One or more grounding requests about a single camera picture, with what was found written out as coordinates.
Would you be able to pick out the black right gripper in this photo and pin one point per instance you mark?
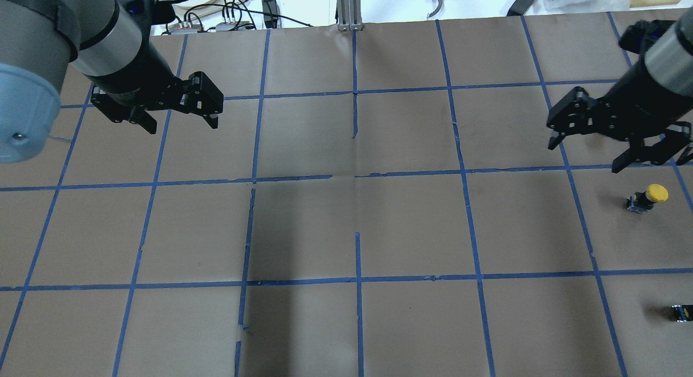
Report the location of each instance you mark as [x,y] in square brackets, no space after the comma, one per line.
[639,98]

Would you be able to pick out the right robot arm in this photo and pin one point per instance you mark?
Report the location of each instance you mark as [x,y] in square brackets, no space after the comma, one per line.
[669,62]

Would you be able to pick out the red push button switch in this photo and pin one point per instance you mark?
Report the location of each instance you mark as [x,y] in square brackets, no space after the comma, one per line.
[681,313]

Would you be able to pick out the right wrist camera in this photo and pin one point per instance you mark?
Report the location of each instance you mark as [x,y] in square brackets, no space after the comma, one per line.
[642,35]

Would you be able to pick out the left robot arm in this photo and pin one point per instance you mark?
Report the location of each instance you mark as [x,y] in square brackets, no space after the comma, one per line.
[108,42]

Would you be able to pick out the black power adapter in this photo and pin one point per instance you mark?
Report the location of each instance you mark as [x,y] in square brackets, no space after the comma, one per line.
[520,7]

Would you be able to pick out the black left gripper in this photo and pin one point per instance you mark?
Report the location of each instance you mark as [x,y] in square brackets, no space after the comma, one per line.
[142,73]

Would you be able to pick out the aluminium frame post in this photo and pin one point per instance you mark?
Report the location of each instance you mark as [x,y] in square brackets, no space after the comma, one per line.
[349,16]

